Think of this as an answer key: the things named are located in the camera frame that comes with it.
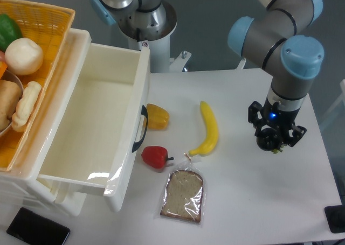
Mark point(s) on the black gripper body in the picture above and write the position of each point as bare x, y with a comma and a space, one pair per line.
279, 120

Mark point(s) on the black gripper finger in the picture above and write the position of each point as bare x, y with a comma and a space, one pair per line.
254, 112
295, 135

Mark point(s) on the dark purple mangosteen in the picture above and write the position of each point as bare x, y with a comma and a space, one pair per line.
269, 139

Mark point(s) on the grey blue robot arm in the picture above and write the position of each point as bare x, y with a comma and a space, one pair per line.
276, 45

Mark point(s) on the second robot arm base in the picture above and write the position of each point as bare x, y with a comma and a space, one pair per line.
145, 23

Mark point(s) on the open upper white drawer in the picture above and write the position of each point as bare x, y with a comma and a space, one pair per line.
92, 148

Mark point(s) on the white plastic drawer cabinet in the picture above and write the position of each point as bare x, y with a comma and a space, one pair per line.
22, 185

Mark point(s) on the yellow banana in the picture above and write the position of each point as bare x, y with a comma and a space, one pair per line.
212, 132

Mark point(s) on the black object at right edge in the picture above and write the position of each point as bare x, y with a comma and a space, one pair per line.
335, 218

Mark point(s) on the yellow bell pepper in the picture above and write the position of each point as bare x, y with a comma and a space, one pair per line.
158, 118

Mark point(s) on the red bell pepper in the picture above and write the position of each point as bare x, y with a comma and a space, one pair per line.
156, 156

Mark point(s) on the bagged bread slice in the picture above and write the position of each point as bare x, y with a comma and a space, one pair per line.
183, 195

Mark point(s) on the yellow wicker basket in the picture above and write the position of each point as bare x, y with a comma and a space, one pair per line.
32, 39

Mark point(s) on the cream twisted bread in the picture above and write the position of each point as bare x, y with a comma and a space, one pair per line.
25, 106

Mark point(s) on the white round bun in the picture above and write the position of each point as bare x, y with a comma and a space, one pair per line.
24, 57

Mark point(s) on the brown potato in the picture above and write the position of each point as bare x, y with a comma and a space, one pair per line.
10, 94

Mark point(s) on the black smartphone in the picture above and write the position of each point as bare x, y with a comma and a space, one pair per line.
32, 228

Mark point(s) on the green bell pepper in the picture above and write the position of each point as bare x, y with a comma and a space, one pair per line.
10, 31

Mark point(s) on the black drawer handle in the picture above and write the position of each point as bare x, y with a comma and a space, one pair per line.
144, 126

